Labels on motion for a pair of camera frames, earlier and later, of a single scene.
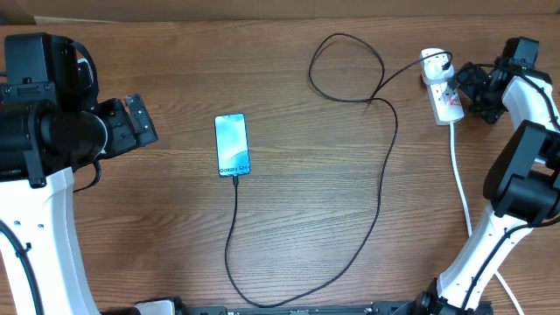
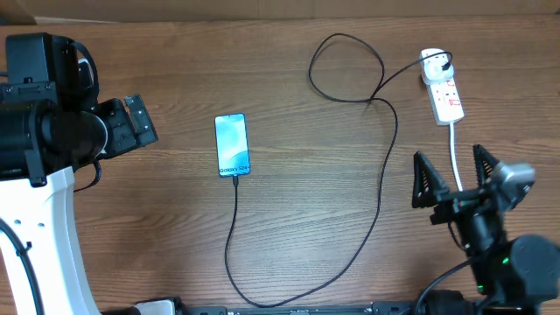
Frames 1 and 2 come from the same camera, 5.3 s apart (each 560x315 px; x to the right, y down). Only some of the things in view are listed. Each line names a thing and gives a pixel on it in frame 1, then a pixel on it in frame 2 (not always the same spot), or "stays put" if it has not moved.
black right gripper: x=491 y=114 to x=449 y=200
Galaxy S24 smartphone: x=232 y=144 stays put
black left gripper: x=129 y=135 stays put
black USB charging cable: x=381 y=87 stays put
